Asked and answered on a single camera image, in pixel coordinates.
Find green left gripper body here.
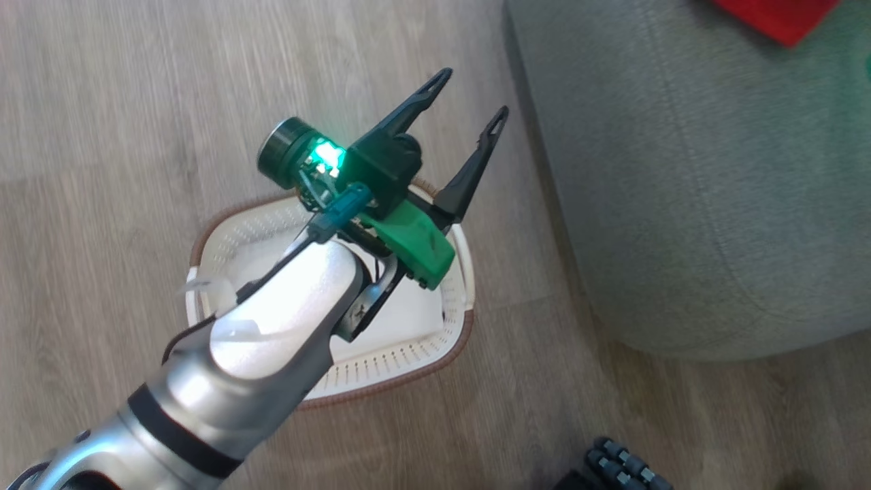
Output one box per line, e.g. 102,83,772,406
335,199,456,343

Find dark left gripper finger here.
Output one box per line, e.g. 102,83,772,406
433,105,510,227
349,67,454,159

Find red jersey with white lettering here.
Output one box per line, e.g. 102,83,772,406
710,0,842,49

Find white perforated laundry basket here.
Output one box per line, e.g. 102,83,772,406
184,177,476,411

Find grey sofa seat cushion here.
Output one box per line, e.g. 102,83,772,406
502,0,871,363

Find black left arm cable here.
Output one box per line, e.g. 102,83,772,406
162,182,374,365

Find white left cable tag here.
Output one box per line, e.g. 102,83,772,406
178,274,321,342

